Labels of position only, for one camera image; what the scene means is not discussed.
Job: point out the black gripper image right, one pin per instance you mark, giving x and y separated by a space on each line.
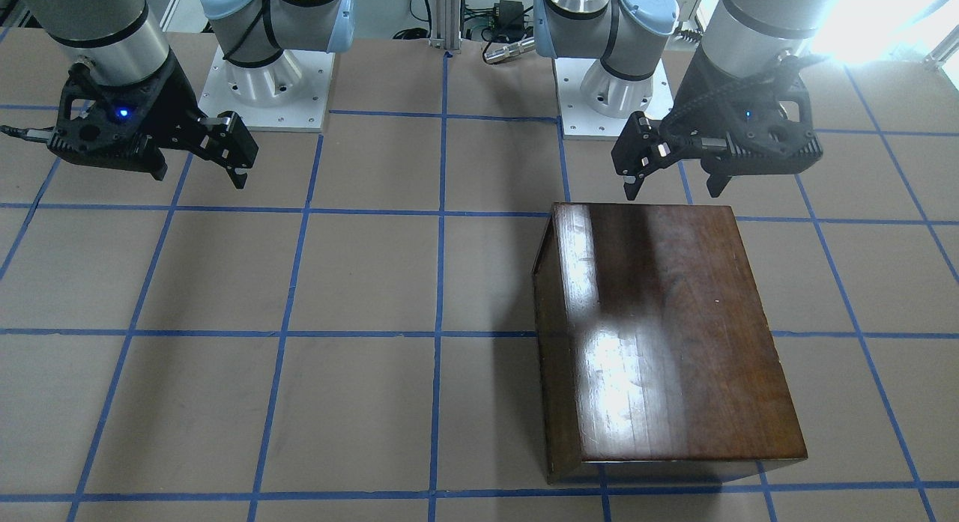
704 84

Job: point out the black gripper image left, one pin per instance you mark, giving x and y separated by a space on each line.
171 95

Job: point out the dark wooden drawer cabinet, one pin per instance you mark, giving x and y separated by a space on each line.
657 361

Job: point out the silver metal connector plug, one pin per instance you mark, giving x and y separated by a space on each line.
509 51

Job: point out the black power adapter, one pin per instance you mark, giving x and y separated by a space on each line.
509 17

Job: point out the white base plate image left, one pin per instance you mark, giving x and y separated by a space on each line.
290 95

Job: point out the white base plate image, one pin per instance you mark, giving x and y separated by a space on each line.
290 95
595 106

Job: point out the white base plate image right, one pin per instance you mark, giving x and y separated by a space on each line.
595 106

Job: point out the aluminium frame post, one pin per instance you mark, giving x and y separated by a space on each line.
445 25

